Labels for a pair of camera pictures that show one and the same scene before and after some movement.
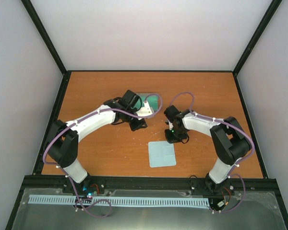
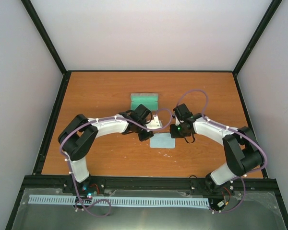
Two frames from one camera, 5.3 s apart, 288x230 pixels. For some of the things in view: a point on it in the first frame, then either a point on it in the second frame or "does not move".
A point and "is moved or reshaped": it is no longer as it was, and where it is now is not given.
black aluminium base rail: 96,184 does not move
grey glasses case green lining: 152,98 does not move
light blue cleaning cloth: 161,154 is moved or reshaped
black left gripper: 138,125 -> 142,137
